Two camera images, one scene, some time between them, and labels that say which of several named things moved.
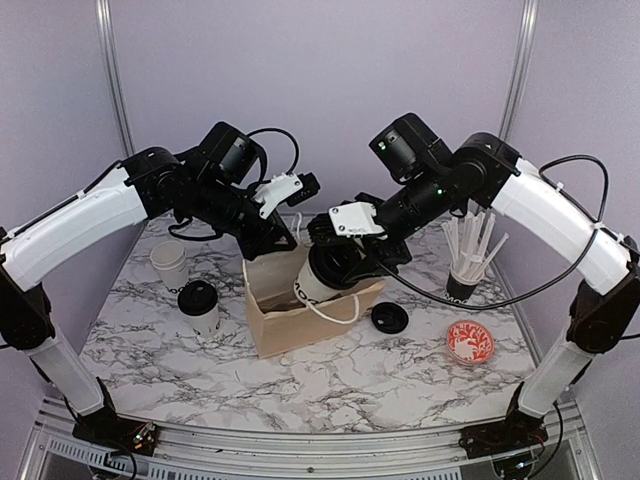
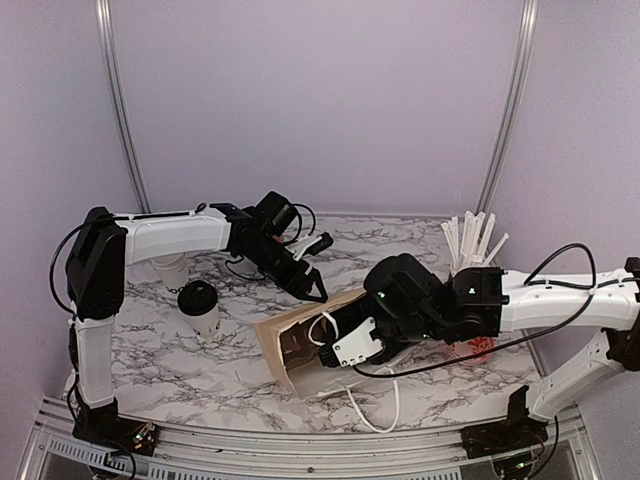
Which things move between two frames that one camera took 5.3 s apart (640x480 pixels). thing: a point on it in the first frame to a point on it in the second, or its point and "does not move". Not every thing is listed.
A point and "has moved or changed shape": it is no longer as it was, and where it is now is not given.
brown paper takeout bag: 280,320 has moved or changed shape
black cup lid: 197,298 does not move
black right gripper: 388,257 to 372,303
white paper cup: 204,324 does not move
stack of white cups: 169,260 does not move
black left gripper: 268,237 to 289,283
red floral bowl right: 470,342 does not move
